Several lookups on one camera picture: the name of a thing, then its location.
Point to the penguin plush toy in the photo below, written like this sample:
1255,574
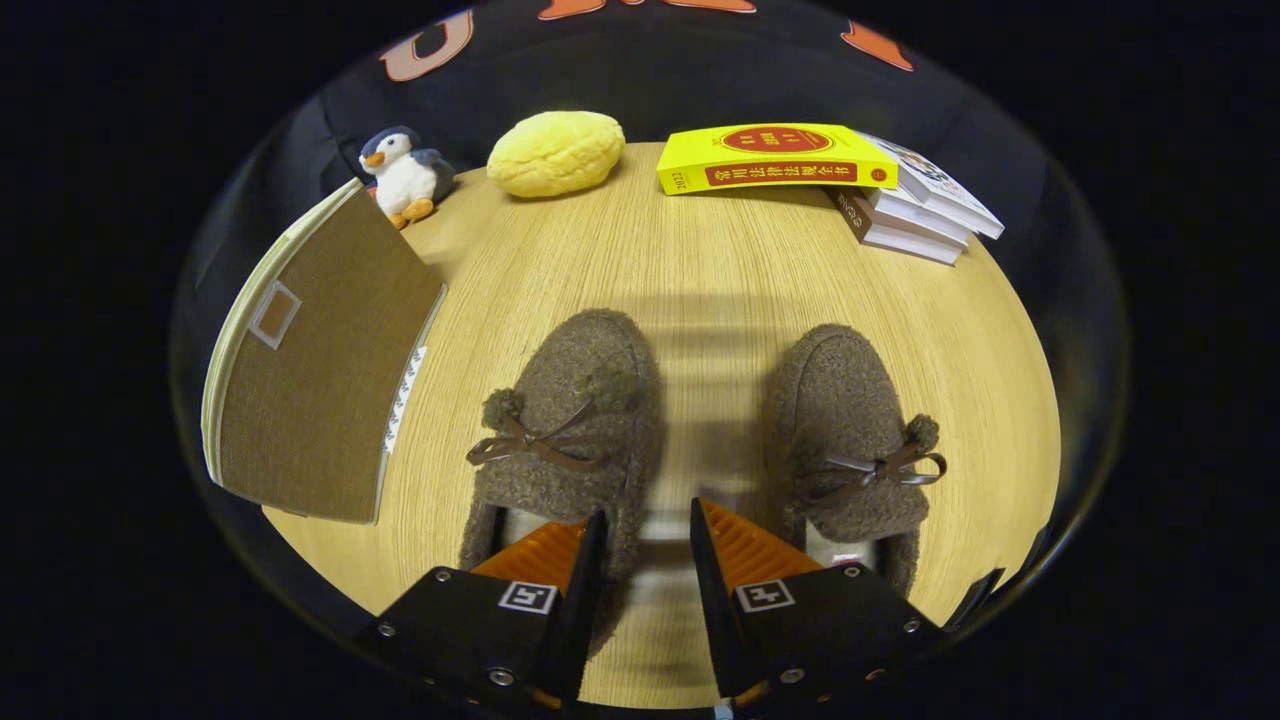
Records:
405,175

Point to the brown fuzzy shoe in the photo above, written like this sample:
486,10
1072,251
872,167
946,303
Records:
580,390
840,400

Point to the brown fabric storage box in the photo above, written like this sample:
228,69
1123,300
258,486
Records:
320,380

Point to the yellow book with red label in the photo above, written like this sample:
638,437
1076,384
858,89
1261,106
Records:
770,160

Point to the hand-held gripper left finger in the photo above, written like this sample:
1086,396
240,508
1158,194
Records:
585,610

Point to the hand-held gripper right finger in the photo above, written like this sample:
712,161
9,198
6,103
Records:
712,610

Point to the brown spine book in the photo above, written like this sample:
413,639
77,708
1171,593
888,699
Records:
850,210

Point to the yellow plush bread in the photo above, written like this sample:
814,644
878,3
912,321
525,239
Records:
555,152

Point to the white illustrated book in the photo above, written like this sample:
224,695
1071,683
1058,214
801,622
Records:
940,185

